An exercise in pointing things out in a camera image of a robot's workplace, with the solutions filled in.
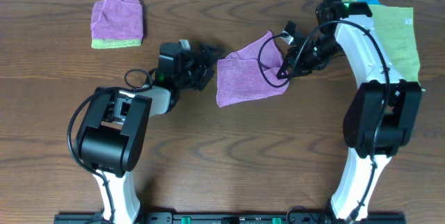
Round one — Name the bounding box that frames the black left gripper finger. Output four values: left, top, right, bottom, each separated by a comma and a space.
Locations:
200, 43, 225, 67
194, 68, 214, 91

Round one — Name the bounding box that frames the purple microfiber cloth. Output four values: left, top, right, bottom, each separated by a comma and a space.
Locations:
216, 31, 289, 107

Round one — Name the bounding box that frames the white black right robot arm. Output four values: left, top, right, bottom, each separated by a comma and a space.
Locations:
277, 0, 422, 223

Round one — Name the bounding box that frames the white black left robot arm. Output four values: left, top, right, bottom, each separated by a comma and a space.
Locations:
67, 40, 224, 223

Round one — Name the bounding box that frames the folded purple cloth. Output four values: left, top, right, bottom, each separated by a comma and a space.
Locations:
90, 0, 143, 40

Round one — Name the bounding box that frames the folded green cloth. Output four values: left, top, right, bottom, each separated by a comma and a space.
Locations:
91, 39, 142, 49

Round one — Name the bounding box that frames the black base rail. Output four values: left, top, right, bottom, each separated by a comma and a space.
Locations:
54, 211, 407, 224

